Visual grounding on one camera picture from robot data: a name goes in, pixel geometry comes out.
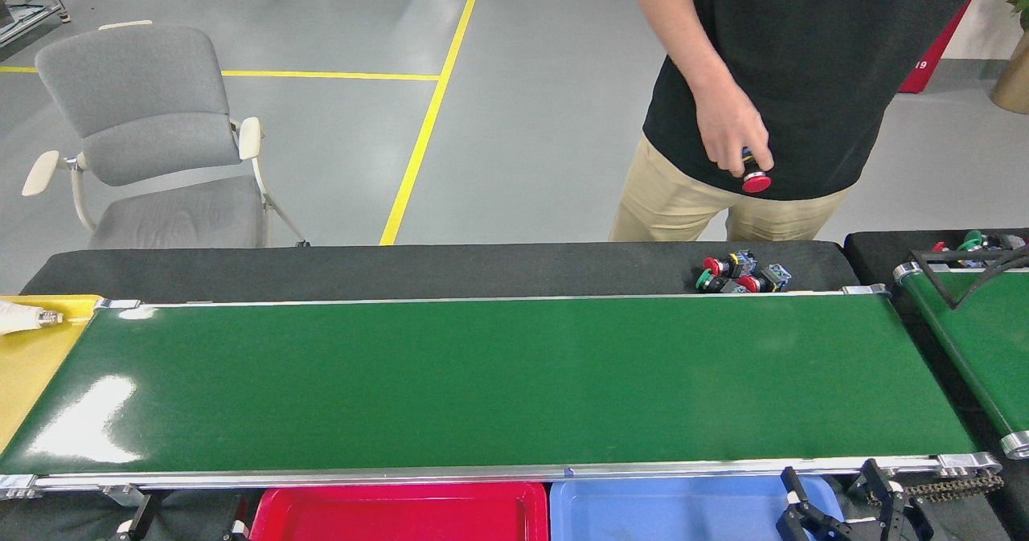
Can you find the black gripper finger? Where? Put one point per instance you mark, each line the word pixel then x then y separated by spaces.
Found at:
pixel 141 518
pixel 896 525
pixel 239 517
pixel 808 525

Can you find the person's right forearm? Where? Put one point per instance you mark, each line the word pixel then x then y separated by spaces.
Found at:
pixel 667 18

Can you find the blue plastic tray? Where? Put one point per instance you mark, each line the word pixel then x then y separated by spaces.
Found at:
pixel 659 513

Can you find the red plastic tray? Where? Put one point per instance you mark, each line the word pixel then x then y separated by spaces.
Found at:
pixel 402 517

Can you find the yellow plastic tray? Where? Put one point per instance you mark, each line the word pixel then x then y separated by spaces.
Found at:
pixel 32 372

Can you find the green feeder conveyor belt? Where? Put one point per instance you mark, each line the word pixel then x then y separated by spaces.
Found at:
pixel 989 348

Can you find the long green conveyor belt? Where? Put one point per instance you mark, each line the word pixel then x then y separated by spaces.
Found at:
pixel 482 380

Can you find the person's right hand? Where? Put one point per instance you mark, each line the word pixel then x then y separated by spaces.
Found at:
pixel 731 131

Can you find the white light bulb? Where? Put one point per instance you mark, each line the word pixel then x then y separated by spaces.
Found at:
pixel 16 316

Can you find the grey padded armchair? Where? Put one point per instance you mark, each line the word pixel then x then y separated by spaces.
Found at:
pixel 137 83

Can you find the potted plant tan pot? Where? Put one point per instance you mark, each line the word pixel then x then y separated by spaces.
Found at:
pixel 1014 83

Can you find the red fire extinguisher cabinet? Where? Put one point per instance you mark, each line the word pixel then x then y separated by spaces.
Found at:
pixel 924 67

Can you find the person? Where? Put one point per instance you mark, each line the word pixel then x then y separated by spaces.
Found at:
pixel 804 59

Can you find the metal wheeled rack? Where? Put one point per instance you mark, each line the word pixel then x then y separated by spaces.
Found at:
pixel 24 20

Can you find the black triangular guide frame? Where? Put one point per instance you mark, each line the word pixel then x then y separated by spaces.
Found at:
pixel 924 256

